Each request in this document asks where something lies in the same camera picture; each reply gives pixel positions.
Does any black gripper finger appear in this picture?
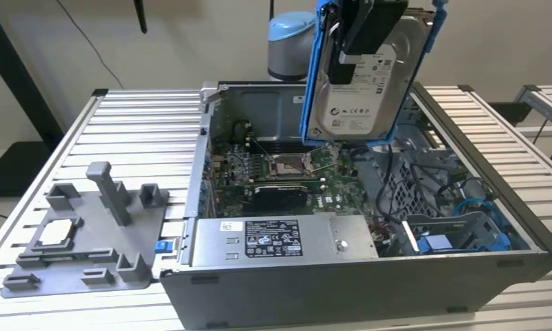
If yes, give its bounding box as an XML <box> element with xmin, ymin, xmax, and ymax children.
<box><xmin>328</xmin><ymin>51</ymin><xmax>360</xmax><ymax>83</ymax></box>

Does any hard disk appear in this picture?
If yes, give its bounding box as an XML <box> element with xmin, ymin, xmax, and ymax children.
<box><xmin>298</xmin><ymin>0</ymin><xmax>447</xmax><ymax>144</ymax></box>

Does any grey metal disk bay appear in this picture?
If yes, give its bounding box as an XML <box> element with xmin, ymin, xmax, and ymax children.
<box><xmin>403</xmin><ymin>210</ymin><xmax>533</xmax><ymax>258</ymax></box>

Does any metal socket cover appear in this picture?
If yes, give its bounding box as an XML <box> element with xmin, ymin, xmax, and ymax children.
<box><xmin>305</xmin><ymin>143</ymin><xmax>344</xmax><ymax>173</ymax></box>

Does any black RAM slot bank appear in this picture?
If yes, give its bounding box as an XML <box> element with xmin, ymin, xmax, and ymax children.
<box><xmin>250</xmin><ymin>137</ymin><xmax>314</xmax><ymax>154</ymax></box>

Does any CPU socket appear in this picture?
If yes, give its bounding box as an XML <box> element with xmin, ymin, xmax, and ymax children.
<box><xmin>265</xmin><ymin>151</ymin><xmax>316</xmax><ymax>180</ymax></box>

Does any green motherboard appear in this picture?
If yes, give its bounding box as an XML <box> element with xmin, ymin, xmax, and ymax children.
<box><xmin>209</xmin><ymin>137</ymin><xmax>369</xmax><ymax>218</ymax></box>

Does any grey perforated drive cage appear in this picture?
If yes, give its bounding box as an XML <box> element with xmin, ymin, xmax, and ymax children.
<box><xmin>353</xmin><ymin>123</ymin><xmax>468</xmax><ymax>221</ymax></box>

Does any black box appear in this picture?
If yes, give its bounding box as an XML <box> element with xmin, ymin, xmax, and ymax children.
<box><xmin>487</xmin><ymin>102</ymin><xmax>533</xmax><ymax>127</ymax></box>

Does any black graphics card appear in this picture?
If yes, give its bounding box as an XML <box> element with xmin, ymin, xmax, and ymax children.
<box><xmin>252</xmin><ymin>184</ymin><xmax>309</xmax><ymax>208</ymax></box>

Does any black antenna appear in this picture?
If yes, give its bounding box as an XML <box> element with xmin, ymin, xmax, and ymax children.
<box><xmin>133</xmin><ymin>0</ymin><xmax>148</xmax><ymax>34</ymax></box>

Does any blue carrier in bay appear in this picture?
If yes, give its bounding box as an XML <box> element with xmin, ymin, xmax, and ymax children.
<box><xmin>416</xmin><ymin>234</ymin><xmax>455</xmax><ymax>253</ymax></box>

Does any silver power supply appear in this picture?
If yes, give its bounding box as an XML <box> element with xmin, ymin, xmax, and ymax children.
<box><xmin>190</xmin><ymin>215</ymin><xmax>381</xmax><ymax>268</ymax></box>

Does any black open PC case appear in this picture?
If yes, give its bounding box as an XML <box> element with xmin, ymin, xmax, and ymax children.
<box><xmin>158</xmin><ymin>81</ymin><xmax>552</xmax><ymax>330</ymax></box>

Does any grey parts rack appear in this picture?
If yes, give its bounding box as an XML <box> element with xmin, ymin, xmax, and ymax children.
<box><xmin>0</xmin><ymin>161</ymin><xmax>169</xmax><ymax>299</ymax></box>

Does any silver CPU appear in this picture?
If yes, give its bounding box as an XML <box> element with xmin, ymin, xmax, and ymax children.
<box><xmin>38</xmin><ymin>220</ymin><xmax>80</xmax><ymax>246</ymax></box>

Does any black stand with base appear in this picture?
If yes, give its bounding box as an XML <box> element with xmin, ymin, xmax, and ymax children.
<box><xmin>0</xmin><ymin>0</ymin><xmax>68</xmax><ymax>197</ymax></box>

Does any thin wire locking lever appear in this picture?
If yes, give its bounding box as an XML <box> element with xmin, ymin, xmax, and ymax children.
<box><xmin>250</xmin><ymin>137</ymin><xmax>277</xmax><ymax>159</ymax></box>

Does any black wire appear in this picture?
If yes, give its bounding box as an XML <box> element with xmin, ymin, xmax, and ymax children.
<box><xmin>376</xmin><ymin>143</ymin><xmax>427</xmax><ymax>221</ymax></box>

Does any blue wire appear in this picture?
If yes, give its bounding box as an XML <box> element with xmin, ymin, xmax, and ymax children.
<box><xmin>451</xmin><ymin>177</ymin><xmax>500</xmax><ymax>223</ymax></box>

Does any thin wall cable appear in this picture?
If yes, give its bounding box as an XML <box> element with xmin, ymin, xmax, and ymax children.
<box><xmin>65</xmin><ymin>12</ymin><xmax>125</xmax><ymax>89</ymax></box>

